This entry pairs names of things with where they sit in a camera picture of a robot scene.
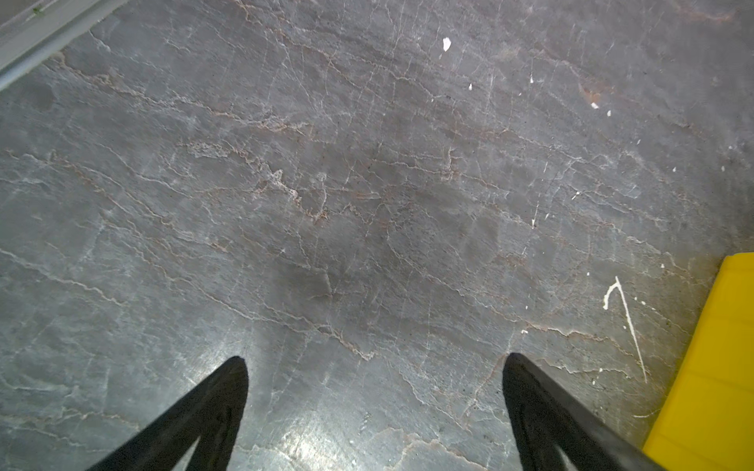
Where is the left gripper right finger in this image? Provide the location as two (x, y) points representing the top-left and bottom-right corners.
(502, 353), (663, 470)

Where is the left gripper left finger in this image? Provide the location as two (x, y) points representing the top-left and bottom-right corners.
(92, 356), (249, 470)

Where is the yellow plastic bin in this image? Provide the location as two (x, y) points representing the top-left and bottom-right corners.
(643, 253), (753, 470)

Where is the aluminium frame rail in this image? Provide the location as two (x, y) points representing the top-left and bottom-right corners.
(1, 0), (126, 89)

